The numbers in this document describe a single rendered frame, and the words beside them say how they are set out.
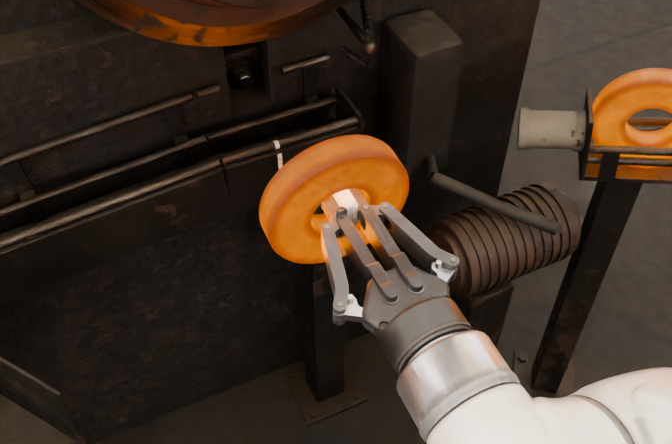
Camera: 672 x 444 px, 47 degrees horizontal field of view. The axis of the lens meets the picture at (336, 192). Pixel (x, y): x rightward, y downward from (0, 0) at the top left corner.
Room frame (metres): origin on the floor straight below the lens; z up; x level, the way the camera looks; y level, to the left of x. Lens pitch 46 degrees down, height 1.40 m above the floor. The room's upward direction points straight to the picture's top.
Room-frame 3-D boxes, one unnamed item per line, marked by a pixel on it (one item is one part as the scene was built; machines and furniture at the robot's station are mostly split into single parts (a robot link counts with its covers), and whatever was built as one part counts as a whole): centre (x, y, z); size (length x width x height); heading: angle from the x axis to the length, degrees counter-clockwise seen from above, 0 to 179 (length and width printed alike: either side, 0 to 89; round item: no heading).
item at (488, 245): (0.79, -0.27, 0.27); 0.22 x 0.13 x 0.53; 115
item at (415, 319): (0.39, -0.07, 0.84); 0.09 x 0.08 x 0.07; 25
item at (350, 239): (0.45, -0.03, 0.84); 0.11 x 0.01 x 0.04; 27
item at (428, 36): (0.88, -0.12, 0.68); 0.11 x 0.08 x 0.24; 25
